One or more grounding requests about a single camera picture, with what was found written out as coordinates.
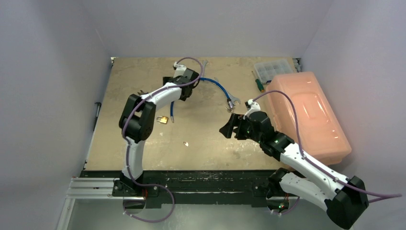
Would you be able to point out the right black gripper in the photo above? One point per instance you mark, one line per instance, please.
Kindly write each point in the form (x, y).
(240, 126)

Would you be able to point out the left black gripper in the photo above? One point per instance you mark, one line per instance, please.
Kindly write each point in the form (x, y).
(166, 79)

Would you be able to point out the silver key bunch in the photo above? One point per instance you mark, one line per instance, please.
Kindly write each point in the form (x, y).
(229, 109)

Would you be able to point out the brass padlock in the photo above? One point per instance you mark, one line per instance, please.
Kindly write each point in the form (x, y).
(162, 119)

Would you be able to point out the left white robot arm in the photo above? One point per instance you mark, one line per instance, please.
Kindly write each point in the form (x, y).
(138, 117)

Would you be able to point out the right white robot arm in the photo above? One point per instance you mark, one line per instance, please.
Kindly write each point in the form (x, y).
(335, 193)

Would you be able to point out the large silver wrench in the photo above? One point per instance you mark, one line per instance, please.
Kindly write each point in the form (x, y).
(231, 100)

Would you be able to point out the small silver wrench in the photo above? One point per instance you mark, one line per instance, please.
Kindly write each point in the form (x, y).
(204, 63)

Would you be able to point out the clear compartment organizer box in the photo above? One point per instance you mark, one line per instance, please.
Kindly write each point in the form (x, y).
(266, 71)

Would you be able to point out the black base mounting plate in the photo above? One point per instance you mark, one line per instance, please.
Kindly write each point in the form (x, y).
(214, 187)

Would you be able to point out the orange translucent plastic toolbox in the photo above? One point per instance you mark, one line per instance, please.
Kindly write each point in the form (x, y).
(298, 108)

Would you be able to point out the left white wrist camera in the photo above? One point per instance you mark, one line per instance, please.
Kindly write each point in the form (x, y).
(180, 67)

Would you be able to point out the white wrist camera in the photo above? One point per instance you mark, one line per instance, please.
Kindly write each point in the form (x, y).
(252, 106)
(180, 67)

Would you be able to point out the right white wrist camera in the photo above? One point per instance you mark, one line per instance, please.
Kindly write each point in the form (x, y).
(252, 106)

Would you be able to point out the blue handled pliers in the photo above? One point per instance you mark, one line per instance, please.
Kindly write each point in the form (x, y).
(141, 92)

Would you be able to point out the green handled screwdriver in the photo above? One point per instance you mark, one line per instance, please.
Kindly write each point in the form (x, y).
(258, 82)

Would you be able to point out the black clamp handle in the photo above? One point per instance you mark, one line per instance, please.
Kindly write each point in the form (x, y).
(98, 108)

